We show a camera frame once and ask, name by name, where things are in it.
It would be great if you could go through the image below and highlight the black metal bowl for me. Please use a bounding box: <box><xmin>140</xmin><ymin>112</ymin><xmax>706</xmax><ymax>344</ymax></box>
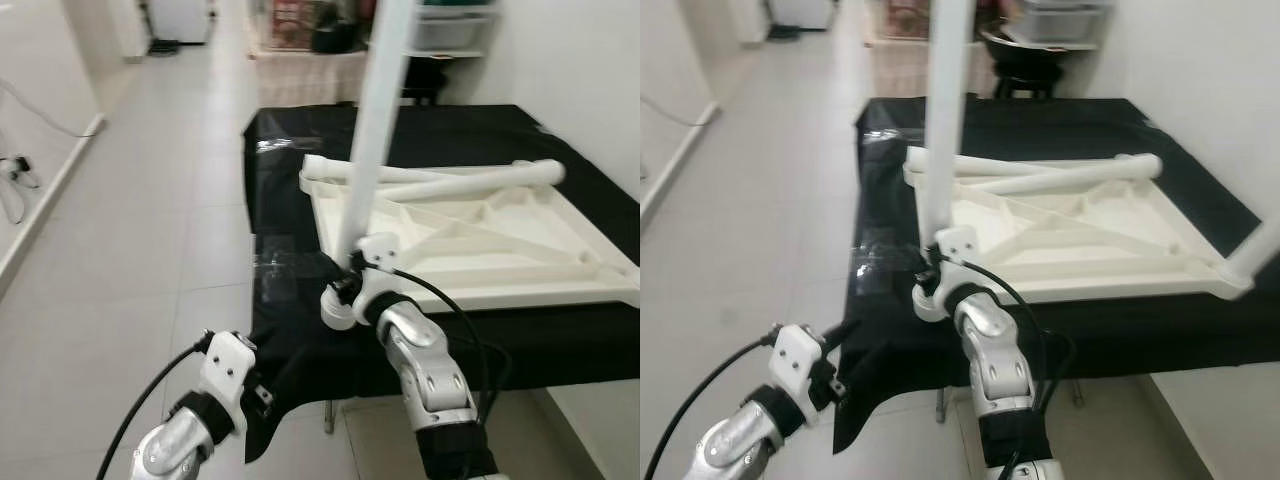
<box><xmin>982</xmin><ymin>30</ymin><xmax>1071</xmax><ymax>81</ymax></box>

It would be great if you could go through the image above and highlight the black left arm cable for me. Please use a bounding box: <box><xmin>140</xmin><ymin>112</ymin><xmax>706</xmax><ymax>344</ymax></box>
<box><xmin>97</xmin><ymin>335</ymin><xmax>216</xmax><ymax>480</ymax></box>
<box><xmin>645</xmin><ymin>330</ymin><xmax>786</xmax><ymax>480</ymax></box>

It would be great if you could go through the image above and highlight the white plastic table top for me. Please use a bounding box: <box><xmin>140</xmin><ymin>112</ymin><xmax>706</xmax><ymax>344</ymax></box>
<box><xmin>300</xmin><ymin>155</ymin><xmax>641</xmax><ymax>331</ymax></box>
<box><xmin>903</xmin><ymin>145</ymin><xmax>1256</xmax><ymax>323</ymax></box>

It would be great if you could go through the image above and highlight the black tablecloth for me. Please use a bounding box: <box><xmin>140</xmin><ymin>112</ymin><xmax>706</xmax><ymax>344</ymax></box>
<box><xmin>833</xmin><ymin>95</ymin><xmax>1280</xmax><ymax>456</ymax></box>
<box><xmin>243</xmin><ymin>103</ymin><xmax>641</xmax><ymax>463</ymax></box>

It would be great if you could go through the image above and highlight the black plastic bag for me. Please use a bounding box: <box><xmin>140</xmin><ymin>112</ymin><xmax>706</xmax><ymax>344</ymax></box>
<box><xmin>312</xmin><ymin>5</ymin><xmax>366</xmax><ymax>53</ymax></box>

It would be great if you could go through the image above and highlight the clear plastic storage box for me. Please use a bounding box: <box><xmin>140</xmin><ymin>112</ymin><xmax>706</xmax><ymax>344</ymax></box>
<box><xmin>410</xmin><ymin>5</ymin><xmax>496</xmax><ymax>56</ymax></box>
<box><xmin>1015</xmin><ymin>0</ymin><xmax>1111</xmax><ymax>46</ymax></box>

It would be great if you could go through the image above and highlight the beige striped towel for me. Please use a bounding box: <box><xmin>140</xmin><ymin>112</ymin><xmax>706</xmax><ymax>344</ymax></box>
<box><xmin>868</xmin><ymin>40</ymin><xmax>993</xmax><ymax>99</ymax></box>
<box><xmin>250</xmin><ymin>45</ymin><xmax>369</xmax><ymax>106</ymax></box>

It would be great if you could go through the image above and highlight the red printed carton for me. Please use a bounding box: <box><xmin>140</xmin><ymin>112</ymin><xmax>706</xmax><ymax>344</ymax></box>
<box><xmin>268</xmin><ymin>0</ymin><xmax>316</xmax><ymax>46</ymax></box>
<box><xmin>885</xmin><ymin>0</ymin><xmax>931</xmax><ymax>39</ymax></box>

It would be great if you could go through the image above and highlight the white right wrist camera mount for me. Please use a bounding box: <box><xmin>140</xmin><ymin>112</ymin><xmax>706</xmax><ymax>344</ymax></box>
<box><xmin>355</xmin><ymin>232</ymin><xmax>403</xmax><ymax>326</ymax></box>
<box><xmin>935</xmin><ymin>225</ymin><xmax>983</xmax><ymax>316</ymax></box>

